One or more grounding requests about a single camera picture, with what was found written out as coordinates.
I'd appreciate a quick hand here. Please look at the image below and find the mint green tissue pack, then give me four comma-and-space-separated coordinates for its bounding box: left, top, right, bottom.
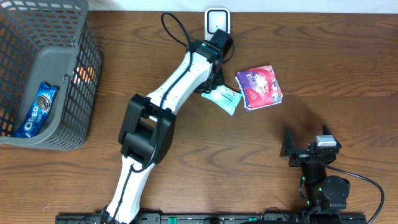
201, 85, 242, 116

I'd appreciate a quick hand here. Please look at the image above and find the purple pink tissue pack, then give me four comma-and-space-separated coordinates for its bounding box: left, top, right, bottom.
235, 65, 283, 111

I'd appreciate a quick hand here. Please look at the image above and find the orange tissue pack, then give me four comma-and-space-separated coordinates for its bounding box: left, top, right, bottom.
73, 67, 95, 85

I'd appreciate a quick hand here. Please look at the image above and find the blue Oreo cookie pack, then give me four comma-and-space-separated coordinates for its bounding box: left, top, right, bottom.
14, 82, 58, 138

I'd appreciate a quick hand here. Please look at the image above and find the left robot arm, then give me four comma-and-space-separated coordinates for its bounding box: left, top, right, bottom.
101, 29, 233, 223

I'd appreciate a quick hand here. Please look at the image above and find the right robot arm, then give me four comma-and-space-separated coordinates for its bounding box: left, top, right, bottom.
280, 125, 350, 223

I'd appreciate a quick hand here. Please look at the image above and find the grey plastic mesh basket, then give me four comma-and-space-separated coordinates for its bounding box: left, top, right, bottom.
1, 0, 102, 151

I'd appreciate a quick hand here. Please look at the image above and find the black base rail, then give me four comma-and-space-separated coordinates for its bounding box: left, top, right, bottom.
55, 212, 368, 224

